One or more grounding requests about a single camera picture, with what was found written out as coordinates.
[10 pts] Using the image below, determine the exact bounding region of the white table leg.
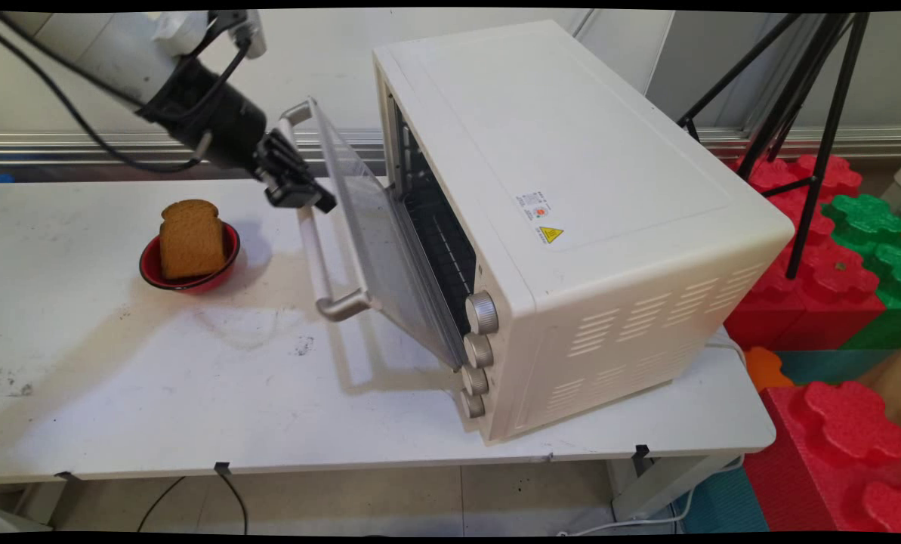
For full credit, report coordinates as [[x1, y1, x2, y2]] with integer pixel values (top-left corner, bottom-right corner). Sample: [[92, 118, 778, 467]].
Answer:
[[607, 452, 745, 524]]

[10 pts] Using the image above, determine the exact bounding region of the red foam block with studs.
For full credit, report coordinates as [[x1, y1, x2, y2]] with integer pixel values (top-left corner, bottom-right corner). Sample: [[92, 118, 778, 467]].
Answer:
[[743, 381, 901, 534]]

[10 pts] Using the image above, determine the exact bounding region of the white toaster oven body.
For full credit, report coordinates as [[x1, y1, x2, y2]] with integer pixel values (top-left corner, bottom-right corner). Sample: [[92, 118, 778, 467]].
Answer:
[[372, 20, 795, 443]]

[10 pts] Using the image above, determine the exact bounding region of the brown bread slice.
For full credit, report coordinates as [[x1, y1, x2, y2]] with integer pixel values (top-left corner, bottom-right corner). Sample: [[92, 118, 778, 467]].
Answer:
[[159, 199, 227, 280]]

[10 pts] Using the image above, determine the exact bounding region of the orange foam piece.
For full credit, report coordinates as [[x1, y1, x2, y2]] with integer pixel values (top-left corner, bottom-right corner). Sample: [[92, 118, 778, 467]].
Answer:
[[745, 347, 795, 393]]

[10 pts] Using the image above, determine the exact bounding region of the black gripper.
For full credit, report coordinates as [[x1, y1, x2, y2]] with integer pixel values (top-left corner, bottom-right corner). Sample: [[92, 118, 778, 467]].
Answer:
[[140, 59, 338, 215]]

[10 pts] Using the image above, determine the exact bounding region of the large silver oven knob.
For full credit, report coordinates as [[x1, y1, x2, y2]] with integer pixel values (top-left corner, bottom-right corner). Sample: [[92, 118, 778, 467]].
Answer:
[[464, 291, 500, 335]]

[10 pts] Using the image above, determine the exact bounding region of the aluminium wall rail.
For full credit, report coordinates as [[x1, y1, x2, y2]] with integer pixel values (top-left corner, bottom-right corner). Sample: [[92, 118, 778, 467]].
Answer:
[[0, 130, 901, 164]]

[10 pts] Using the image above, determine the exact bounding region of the large red foam block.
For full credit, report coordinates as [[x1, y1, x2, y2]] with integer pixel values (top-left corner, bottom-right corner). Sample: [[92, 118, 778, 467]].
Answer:
[[724, 154, 887, 353]]

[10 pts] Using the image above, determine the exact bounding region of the short black camera cable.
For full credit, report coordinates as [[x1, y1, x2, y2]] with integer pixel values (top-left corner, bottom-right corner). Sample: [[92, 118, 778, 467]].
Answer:
[[137, 30, 255, 126]]

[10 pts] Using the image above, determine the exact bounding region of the white power cable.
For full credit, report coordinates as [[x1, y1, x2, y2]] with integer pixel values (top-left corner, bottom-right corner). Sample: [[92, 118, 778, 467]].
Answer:
[[556, 335, 748, 537]]

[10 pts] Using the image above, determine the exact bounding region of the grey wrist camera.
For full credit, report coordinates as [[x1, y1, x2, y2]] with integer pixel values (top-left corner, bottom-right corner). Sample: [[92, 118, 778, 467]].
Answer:
[[208, 10, 268, 60]]

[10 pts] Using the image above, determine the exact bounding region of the green foam block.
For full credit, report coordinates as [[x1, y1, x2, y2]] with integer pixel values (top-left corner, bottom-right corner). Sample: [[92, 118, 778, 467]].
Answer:
[[822, 194, 901, 352]]

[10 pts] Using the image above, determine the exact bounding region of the red bowl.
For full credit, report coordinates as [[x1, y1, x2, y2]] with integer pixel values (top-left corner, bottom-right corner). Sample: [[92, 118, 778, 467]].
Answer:
[[139, 221, 242, 295]]

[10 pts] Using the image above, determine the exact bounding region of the glass oven door with handle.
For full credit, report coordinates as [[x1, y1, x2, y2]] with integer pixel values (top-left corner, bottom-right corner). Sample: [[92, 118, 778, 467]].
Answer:
[[278, 97, 470, 372]]

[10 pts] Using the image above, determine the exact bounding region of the black cable under table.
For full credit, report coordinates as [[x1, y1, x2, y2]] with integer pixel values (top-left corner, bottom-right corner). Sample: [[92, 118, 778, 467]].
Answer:
[[136, 471, 249, 534]]

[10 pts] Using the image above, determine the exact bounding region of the teal foam block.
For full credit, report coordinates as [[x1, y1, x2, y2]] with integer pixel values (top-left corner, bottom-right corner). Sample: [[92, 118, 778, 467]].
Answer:
[[777, 348, 898, 387]]

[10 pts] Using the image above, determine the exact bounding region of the black tripod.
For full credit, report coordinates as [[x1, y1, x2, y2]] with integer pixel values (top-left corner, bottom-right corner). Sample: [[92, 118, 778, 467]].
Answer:
[[677, 11, 874, 280]]

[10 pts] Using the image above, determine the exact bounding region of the teal foam mat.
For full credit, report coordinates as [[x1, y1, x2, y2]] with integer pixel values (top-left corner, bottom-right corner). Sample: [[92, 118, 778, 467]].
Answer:
[[675, 467, 770, 534]]

